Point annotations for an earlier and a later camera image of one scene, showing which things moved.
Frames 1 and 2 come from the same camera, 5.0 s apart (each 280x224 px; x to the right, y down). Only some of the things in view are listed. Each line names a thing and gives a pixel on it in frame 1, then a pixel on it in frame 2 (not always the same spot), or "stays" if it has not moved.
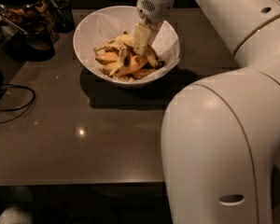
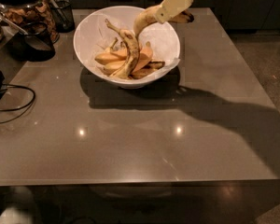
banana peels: (121, 61) -> (133, 44)
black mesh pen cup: (63, 17) stays
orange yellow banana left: (105, 58) stays
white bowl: (104, 23) stays
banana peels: (130, 39) -> (147, 16)
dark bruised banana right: (146, 72) stays
